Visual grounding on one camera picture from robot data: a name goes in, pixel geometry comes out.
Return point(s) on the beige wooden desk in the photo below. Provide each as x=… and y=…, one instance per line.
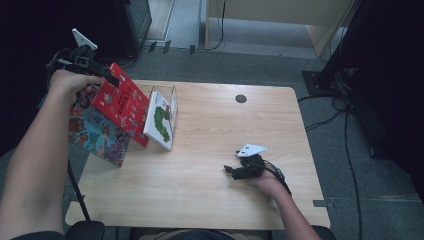
x=266, y=11

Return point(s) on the red picture book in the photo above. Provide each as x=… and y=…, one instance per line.
x=123, y=103

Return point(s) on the black metal stand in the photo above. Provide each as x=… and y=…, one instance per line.
x=333, y=66

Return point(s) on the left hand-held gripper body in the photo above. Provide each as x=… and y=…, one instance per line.
x=83, y=63

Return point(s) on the clear acrylic book rack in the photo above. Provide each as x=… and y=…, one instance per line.
x=174, y=100

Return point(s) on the person's right hand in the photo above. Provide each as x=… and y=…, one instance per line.
x=268, y=185

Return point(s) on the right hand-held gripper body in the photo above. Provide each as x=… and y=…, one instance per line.
x=253, y=166

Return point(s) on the black cabinet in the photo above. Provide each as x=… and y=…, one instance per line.
x=135, y=23

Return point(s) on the dark curtain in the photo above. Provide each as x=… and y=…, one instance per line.
x=400, y=83
x=20, y=33

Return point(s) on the white caterpillar picture book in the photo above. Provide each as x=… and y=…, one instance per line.
x=160, y=123

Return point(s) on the black chair armrest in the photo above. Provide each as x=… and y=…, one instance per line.
x=325, y=233
x=85, y=231

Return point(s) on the person's left hand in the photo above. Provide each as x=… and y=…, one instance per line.
x=70, y=85

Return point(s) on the light blue animals picture book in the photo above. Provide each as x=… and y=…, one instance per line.
x=96, y=136

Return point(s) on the black round table grommet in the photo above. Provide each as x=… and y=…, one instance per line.
x=240, y=98

